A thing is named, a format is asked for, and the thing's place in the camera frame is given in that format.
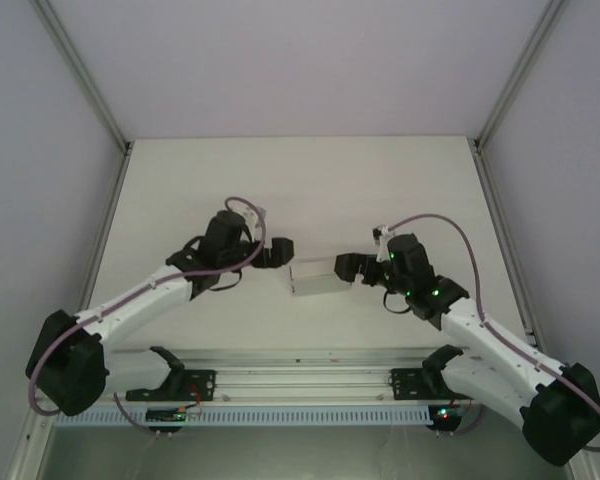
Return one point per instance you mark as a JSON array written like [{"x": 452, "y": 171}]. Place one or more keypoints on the aluminium frame post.
[
  {"x": 517, "y": 75},
  {"x": 80, "y": 75}
]

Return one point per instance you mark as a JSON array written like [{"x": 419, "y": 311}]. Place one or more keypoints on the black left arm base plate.
[{"x": 202, "y": 385}]

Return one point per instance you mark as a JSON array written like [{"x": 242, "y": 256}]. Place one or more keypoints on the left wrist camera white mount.
[{"x": 249, "y": 214}]

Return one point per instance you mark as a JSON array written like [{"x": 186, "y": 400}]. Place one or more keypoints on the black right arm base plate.
[{"x": 407, "y": 385}]

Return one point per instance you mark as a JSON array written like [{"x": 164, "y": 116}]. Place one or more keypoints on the aluminium rail beam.
[{"x": 300, "y": 380}]

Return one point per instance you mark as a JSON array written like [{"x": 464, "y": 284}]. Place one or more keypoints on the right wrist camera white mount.
[{"x": 381, "y": 237}]

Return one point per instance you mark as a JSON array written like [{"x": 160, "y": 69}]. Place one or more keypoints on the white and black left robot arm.
[{"x": 130, "y": 300}]

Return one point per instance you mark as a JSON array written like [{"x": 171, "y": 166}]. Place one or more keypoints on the aluminium table side rail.
[
  {"x": 112, "y": 205},
  {"x": 490, "y": 205}
]

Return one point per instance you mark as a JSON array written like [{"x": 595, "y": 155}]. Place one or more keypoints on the aluminium lower frame leg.
[
  {"x": 585, "y": 472},
  {"x": 27, "y": 447}
]

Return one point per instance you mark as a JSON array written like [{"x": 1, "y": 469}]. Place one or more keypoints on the white paper box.
[{"x": 315, "y": 282}]

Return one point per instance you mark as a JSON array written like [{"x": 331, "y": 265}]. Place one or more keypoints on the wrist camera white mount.
[
  {"x": 249, "y": 214},
  {"x": 381, "y": 237}
]

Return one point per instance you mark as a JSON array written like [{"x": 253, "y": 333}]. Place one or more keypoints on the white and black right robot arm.
[{"x": 495, "y": 345}]

